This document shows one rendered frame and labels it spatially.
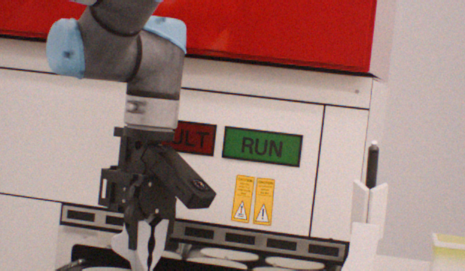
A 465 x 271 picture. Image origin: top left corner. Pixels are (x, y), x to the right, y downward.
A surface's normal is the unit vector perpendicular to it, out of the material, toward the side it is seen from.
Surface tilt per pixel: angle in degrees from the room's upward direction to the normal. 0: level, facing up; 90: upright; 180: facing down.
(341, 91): 90
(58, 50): 90
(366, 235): 90
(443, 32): 90
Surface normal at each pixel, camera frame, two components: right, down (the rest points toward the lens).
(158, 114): 0.34, 0.09
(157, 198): 0.79, 0.11
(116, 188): -0.61, -0.03
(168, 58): 0.58, 0.11
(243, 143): -0.19, 0.03
